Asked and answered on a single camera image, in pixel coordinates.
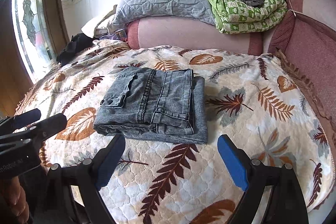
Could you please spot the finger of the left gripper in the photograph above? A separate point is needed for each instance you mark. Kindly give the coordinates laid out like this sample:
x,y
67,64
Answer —
x,y
10,124
42,130

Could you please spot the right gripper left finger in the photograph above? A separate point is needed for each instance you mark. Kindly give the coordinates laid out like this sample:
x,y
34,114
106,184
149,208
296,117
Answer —
x,y
74,190

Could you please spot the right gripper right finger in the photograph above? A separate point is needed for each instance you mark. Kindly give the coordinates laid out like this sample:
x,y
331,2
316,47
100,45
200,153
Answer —
x,y
286,203

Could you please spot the grey-blue denim pants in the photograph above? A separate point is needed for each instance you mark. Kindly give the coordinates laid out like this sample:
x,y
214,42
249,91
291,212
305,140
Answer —
x,y
153,105

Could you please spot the black garment on sofa end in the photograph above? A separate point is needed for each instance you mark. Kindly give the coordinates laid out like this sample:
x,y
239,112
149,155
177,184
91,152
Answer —
x,y
77,44

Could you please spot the cream pillow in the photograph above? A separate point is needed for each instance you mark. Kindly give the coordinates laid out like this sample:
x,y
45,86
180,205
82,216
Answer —
x,y
100,25

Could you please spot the purple printed packet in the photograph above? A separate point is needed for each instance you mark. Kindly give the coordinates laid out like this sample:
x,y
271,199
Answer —
x,y
117,35

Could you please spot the grey quilted blanket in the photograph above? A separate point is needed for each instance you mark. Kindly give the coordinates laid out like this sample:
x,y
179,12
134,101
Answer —
x,y
131,10

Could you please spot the green patterned folded quilt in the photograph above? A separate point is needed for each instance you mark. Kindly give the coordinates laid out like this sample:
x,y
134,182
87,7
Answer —
x,y
236,17

